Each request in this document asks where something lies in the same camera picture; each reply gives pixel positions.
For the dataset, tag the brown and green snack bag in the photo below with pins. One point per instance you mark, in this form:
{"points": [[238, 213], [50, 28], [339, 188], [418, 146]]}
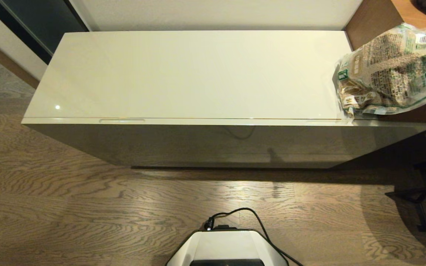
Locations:
{"points": [[390, 70]]}

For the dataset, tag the beige glossy cabinet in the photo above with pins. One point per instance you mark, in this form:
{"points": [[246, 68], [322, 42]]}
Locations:
{"points": [[205, 74]]}

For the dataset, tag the brown wooden side cabinet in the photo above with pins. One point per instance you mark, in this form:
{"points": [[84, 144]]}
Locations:
{"points": [[372, 18]]}

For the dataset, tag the dark door panel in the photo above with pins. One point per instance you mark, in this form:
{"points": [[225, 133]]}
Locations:
{"points": [[39, 22]]}

